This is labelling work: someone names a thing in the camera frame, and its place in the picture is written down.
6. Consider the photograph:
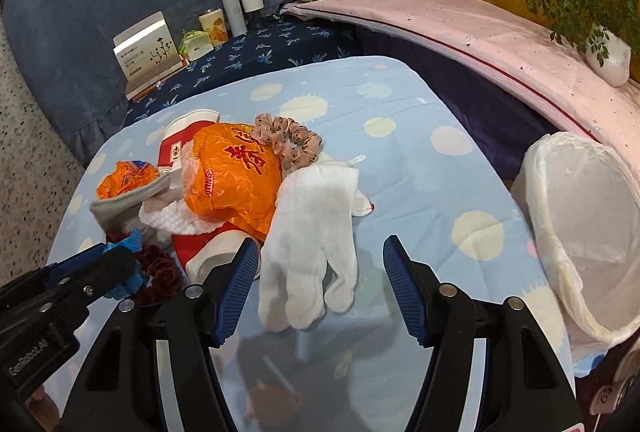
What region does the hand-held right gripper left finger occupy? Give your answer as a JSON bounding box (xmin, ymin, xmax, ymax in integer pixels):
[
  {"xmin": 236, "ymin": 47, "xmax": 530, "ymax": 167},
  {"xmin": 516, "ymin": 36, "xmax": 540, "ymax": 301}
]
[{"xmin": 60, "ymin": 237, "xmax": 261, "ymax": 432}]

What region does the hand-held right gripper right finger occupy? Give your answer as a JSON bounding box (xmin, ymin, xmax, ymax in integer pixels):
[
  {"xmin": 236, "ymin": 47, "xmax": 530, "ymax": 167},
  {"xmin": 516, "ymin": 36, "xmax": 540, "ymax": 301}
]
[{"xmin": 382, "ymin": 234, "xmax": 576, "ymax": 432}]

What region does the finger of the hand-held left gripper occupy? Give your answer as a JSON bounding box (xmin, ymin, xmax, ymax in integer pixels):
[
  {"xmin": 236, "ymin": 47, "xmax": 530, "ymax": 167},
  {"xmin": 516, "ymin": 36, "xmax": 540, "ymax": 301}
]
[
  {"xmin": 62, "ymin": 248, "xmax": 142, "ymax": 310},
  {"xmin": 46, "ymin": 243, "xmax": 109, "ymax": 286}
]

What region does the blue wrapper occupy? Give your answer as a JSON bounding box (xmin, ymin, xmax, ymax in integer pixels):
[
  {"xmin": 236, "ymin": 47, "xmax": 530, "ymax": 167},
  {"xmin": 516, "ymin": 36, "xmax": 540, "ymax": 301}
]
[{"xmin": 105, "ymin": 231, "xmax": 147, "ymax": 300}]

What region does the dark red scrunchie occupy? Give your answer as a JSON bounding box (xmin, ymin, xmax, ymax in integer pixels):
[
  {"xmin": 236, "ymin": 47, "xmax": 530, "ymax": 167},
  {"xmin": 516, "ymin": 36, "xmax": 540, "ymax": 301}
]
[{"xmin": 105, "ymin": 232, "xmax": 183, "ymax": 307}]

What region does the white cotton glove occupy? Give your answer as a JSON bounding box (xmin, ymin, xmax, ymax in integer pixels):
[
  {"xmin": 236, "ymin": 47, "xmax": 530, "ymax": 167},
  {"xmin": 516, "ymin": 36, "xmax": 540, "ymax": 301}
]
[{"xmin": 257, "ymin": 161, "xmax": 376, "ymax": 333}]

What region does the large orange plastic bag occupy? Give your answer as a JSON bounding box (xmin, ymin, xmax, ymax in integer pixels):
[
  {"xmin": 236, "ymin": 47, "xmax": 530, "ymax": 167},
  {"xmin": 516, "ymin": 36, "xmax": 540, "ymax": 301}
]
[{"xmin": 182, "ymin": 123, "xmax": 286, "ymax": 243}]

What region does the red and white paper cup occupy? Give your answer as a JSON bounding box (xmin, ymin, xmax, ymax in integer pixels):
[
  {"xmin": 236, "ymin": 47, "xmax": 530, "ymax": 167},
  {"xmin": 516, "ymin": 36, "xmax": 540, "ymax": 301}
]
[
  {"xmin": 172, "ymin": 219, "xmax": 251, "ymax": 285},
  {"xmin": 157, "ymin": 108, "xmax": 221, "ymax": 177}
]

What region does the pink dotted scrunchie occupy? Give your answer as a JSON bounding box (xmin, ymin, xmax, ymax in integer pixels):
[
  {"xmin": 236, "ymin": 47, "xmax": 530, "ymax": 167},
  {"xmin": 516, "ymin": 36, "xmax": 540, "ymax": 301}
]
[{"xmin": 250, "ymin": 113, "xmax": 325, "ymax": 170}]

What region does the white lined trash bin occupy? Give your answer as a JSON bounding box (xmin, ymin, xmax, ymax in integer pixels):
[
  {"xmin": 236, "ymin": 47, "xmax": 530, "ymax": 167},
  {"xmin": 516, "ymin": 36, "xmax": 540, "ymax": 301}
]
[{"xmin": 512, "ymin": 132, "xmax": 640, "ymax": 345}]

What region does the grey cloth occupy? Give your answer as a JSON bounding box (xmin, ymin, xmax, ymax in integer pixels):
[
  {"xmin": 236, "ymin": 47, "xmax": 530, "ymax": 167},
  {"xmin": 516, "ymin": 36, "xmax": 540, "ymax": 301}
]
[{"xmin": 90, "ymin": 172, "xmax": 176, "ymax": 233}]

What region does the white tissue paper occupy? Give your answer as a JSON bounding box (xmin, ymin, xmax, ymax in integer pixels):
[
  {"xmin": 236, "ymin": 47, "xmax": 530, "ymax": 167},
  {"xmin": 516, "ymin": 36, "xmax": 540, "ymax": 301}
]
[{"xmin": 139, "ymin": 199, "xmax": 226, "ymax": 235}]

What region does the small crumpled orange bag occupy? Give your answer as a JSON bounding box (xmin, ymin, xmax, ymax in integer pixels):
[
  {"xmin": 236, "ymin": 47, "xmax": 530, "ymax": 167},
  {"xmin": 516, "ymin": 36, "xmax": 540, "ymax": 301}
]
[{"xmin": 96, "ymin": 159, "xmax": 166, "ymax": 200}]

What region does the light blue dotted sheet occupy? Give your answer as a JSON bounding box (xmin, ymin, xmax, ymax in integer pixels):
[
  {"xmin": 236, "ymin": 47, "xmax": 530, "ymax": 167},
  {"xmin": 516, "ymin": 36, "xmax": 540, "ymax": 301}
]
[{"xmin": 40, "ymin": 56, "xmax": 576, "ymax": 432}]

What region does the dark purple cloth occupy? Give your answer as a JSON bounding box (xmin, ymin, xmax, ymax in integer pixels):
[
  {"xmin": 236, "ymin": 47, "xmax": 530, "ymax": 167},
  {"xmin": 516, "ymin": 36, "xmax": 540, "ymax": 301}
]
[{"xmin": 350, "ymin": 24, "xmax": 566, "ymax": 183}]

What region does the white card box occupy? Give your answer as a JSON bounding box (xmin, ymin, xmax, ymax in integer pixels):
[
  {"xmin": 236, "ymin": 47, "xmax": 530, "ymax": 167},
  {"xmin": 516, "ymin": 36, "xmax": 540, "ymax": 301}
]
[{"xmin": 112, "ymin": 12, "xmax": 187, "ymax": 101}]

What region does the green packet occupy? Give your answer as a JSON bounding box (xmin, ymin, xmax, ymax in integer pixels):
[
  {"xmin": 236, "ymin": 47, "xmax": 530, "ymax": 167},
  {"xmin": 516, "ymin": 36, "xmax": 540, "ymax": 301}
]
[{"xmin": 179, "ymin": 29, "xmax": 213, "ymax": 62}]

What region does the navy leaf print cloth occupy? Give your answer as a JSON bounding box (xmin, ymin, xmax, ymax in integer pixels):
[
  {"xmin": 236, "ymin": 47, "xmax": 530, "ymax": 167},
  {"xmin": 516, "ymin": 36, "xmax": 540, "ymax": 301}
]
[{"xmin": 122, "ymin": 14, "xmax": 361, "ymax": 130}]

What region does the yellow floral box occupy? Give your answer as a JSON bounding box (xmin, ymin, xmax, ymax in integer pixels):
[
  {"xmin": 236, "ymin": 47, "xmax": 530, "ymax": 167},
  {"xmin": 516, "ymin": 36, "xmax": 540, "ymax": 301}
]
[{"xmin": 198, "ymin": 8, "xmax": 228, "ymax": 47}]

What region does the pink cloth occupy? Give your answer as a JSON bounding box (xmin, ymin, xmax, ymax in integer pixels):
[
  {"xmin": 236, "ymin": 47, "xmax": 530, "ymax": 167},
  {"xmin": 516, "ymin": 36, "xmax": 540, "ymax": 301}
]
[{"xmin": 280, "ymin": 0, "xmax": 640, "ymax": 163}]

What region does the white bottle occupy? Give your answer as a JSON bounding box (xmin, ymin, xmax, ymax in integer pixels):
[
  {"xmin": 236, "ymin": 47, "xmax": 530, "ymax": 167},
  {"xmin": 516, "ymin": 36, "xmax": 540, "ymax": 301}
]
[{"xmin": 220, "ymin": 0, "xmax": 248, "ymax": 37}]

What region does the white plant pot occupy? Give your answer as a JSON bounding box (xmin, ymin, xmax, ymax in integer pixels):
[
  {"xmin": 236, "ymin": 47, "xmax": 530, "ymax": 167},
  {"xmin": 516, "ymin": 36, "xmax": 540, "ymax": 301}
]
[{"xmin": 585, "ymin": 24, "xmax": 632, "ymax": 87}]

